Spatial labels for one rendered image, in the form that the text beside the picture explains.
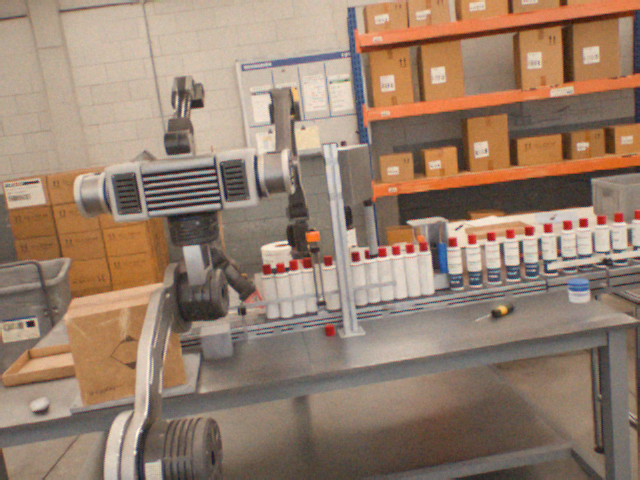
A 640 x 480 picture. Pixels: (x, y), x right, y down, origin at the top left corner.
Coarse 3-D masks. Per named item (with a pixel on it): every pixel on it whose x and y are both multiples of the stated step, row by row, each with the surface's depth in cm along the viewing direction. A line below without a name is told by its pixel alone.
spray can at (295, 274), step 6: (294, 264) 231; (294, 270) 232; (300, 270) 233; (294, 276) 231; (300, 276) 232; (294, 282) 232; (300, 282) 233; (294, 288) 232; (300, 288) 233; (294, 294) 233; (300, 294) 233; (300, 300) 233; (294, 306) 234; (300, 306) 234; (294, 312) 235; (300, 312) 234; (306, 312) 236
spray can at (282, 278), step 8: (280, 264) 230; (280, 272) 230; (280, 280) 230; (288, 280) 231; (280, 288) 230; (288, 288) 231; (280, 296) 231; (288, 296) 231; (280, 304) 232; (288, 304) 232; (280, 312) 233; (288, 312) 232
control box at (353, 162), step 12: (348, 156) 210; (360, 156) 217; (348, 168) 210; (360, 168) 217; (348, 180) 211; (360, 180) 217; (348, 192) 212; (360, 192) 217; (372, 192) 226; (348, 204) 214
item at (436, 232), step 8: (432, 224) 252; (440, 224) 241; (416, 232) 248; (424, 232) 246; (432, 232) 252; (440, 232) 242; (448, 232) 243; (416, 240) 249; (424, 240) 247; (432, 240) 253; (440, 240) 242; (448, 240) 244; (432, 248) 250; (432, 256) 250; (432, 264) 251; (440, 280) 244; (448, 280) 244; (440, 288) 244
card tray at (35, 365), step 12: (36, 348) 239; (48, 348) 239; (60, 348) 240; (24, 360) 234; (36, 360) 236; (48, 360) 234; (60, 360) 233; (72, 360) 231; (12, 372) 222; (24, 372) 214; (36, 372) 215; (48, 372) 215; (60, 372) 216; (72, 372) 216; (12, 384) 214
